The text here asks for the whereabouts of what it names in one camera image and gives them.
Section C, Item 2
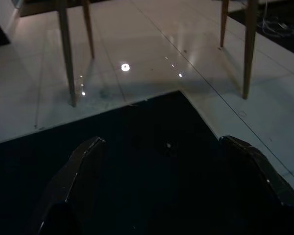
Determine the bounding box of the black floor mat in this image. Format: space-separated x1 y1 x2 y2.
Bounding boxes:
0 90 285 235

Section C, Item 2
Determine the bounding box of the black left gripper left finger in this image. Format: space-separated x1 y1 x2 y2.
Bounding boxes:
36 136 107 235

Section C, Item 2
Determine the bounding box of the light wooden table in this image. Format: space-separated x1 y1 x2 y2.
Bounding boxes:
55 0 259 108

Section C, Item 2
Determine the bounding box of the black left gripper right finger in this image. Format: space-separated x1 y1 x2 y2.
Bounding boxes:
219 135 294 235

